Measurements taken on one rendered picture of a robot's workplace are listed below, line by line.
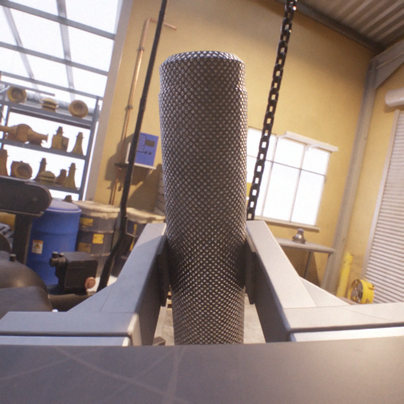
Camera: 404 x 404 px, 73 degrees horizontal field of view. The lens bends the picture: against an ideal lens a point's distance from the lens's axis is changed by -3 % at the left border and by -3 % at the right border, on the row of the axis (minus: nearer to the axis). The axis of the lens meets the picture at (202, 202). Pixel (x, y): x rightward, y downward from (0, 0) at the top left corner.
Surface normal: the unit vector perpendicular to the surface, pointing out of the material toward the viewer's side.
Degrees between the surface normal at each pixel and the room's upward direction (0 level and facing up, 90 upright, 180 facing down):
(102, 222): 90
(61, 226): 90
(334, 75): 90
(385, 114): 90
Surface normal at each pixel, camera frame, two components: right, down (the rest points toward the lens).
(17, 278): 0.71, -0.66
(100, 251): 0.76, 0.18
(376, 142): -0.92, -0.17
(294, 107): 0.33, 0.11
